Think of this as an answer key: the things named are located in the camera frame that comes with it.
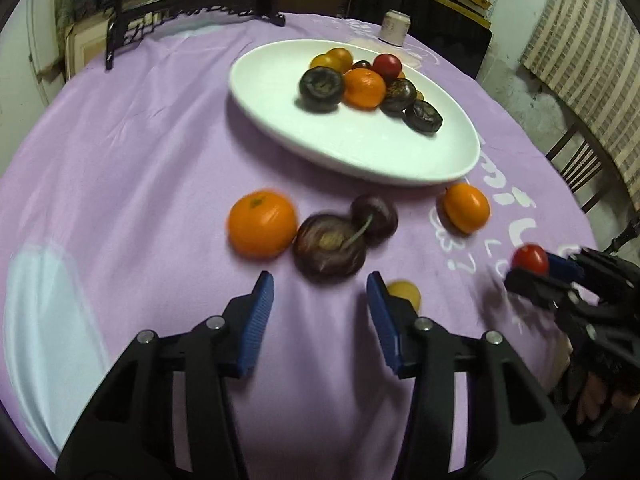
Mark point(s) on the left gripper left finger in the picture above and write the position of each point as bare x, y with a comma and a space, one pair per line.
126, 430

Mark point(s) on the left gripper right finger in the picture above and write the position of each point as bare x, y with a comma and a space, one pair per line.
513, 431

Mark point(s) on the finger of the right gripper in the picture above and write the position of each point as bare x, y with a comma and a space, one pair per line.
588, 266
542, 291

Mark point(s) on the red cherry tomato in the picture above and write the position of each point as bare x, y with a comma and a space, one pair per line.
388, 66
532, 258

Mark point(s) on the small orange kumquat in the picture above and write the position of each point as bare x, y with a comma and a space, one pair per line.
466, 207

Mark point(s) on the small yellow longan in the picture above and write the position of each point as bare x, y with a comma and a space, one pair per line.
406, 290

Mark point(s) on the dark mangosteen large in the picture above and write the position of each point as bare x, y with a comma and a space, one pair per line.
328, 249

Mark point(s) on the brown passion fruit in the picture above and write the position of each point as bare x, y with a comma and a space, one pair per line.
400, 93

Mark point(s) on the yellow orange fruit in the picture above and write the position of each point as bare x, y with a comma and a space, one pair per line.
327, 61

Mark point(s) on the right hand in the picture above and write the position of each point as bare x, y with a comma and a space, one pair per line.
595, 397

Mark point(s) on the wooden chair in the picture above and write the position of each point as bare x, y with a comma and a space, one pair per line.
588, 163

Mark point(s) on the dark cherry with stem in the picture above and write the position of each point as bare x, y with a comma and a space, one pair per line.
375, 217

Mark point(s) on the mandarin with green stem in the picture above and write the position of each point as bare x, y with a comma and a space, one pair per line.
261, 225

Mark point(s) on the purple tablecloth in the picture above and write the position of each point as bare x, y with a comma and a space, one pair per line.
113, 220

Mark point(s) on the dark mangosteen right plate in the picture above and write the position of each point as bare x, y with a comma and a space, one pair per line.
422, 117

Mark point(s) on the patterned curtain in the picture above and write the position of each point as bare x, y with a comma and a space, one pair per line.
587, 53

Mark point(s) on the white oval plate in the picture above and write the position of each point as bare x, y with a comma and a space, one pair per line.
371, 145

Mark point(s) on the black chair back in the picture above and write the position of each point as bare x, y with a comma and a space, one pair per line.
441, 25

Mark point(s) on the mandarin on plate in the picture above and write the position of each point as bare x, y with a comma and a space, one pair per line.
364, 89
343, 57

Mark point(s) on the small dark fruit plate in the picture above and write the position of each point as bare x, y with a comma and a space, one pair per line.
362, 64

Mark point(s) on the white ceramic cup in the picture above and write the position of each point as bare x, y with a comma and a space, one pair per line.
394, 28

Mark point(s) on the dark mangosteen on plate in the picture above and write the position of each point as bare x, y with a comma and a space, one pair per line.
321, 89

